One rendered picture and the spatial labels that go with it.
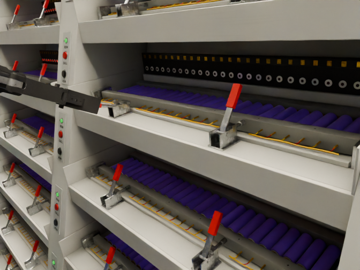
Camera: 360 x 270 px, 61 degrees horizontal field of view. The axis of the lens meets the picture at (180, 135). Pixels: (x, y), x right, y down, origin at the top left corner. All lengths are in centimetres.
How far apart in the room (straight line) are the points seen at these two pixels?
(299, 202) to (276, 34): 19
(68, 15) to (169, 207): 50
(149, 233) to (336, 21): 43
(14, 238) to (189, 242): 93
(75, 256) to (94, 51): 51
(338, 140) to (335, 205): 9
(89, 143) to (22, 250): 61
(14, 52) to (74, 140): 73
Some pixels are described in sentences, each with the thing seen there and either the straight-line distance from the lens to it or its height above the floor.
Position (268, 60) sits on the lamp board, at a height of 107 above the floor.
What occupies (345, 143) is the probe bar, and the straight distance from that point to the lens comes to 41.
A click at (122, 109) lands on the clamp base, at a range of 62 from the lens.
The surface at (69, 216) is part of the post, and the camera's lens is 84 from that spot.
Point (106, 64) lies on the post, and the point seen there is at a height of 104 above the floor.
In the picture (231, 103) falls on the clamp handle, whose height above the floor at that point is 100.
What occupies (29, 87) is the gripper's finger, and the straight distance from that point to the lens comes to 50.
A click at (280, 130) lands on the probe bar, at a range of 44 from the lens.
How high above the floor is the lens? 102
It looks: 10 degrees down
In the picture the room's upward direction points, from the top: 7 degrees clockwise
